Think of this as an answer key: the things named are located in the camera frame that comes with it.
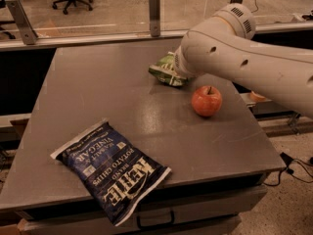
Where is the red apple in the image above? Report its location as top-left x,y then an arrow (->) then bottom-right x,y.
192,85 -> 222,118

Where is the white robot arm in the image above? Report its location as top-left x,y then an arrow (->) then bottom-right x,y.
174,3 -> 313,118

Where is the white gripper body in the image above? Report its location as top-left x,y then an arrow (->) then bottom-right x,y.
174,47 -> 198,77

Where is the grey table drawer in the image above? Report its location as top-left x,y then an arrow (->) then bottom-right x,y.
18,185 -> 267,235

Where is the left metal bracket post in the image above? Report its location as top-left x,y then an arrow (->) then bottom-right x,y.
6,0 -> 38,45

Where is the middle metal bracket post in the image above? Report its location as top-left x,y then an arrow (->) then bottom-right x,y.
149,0 -> 160,37

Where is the blue salt vinegar chip bag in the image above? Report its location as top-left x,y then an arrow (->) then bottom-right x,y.
51,120 -> 171,226

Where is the green jalapeno chip bag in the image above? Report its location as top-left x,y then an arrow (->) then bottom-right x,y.
148,52 -> 189,87

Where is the black drawer handle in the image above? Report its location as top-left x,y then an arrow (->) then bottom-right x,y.
136,210 -> 175,230

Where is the brown tape roll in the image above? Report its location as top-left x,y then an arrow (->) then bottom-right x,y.
250,91 -> 266,102

